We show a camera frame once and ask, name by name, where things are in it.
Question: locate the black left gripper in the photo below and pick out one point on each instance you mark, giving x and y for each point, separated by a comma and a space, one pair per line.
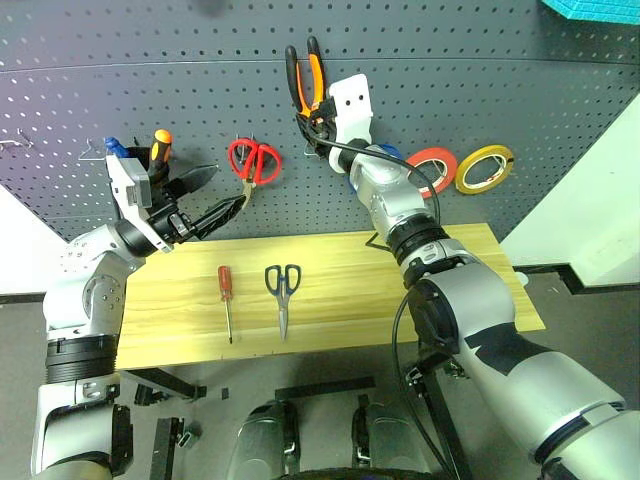
175, 222

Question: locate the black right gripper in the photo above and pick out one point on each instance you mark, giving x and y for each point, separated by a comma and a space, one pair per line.
325, 127

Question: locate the orange black pliers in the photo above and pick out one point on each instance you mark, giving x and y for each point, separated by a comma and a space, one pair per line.
316, 75

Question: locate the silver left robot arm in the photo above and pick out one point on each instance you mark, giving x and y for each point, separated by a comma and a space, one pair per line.
75, 300

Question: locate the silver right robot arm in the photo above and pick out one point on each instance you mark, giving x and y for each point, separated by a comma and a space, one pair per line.
480, 310

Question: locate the blue tape roll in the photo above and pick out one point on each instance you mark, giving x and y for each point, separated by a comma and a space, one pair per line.
389, 150

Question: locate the red tape roll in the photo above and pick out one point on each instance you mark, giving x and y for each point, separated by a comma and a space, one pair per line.
430, 156

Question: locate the dark grey pegboard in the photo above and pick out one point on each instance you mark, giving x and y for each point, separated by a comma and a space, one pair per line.
150, 65

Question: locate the yellow tape roll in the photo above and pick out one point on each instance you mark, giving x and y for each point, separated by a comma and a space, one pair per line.
482, 155

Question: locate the black tool holder cup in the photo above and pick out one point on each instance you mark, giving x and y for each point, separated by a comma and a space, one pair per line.
142, 162

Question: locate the black flat bar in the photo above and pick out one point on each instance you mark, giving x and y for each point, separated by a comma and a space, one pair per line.
325, 387

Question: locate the dark grey rounded shape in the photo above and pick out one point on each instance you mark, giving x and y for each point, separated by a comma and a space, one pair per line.
390, 440
262, 440

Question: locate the teal ribbed object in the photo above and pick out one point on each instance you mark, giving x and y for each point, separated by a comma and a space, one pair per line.
595, 10

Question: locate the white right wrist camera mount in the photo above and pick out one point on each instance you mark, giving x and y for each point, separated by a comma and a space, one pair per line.
352, 112

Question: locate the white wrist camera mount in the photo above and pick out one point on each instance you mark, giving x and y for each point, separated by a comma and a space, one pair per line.
131, 175
352, 112

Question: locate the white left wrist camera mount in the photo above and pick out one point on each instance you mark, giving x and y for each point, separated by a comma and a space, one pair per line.
131, 175

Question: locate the black metal table frame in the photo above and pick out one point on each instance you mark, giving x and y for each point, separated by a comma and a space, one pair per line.
165, 382

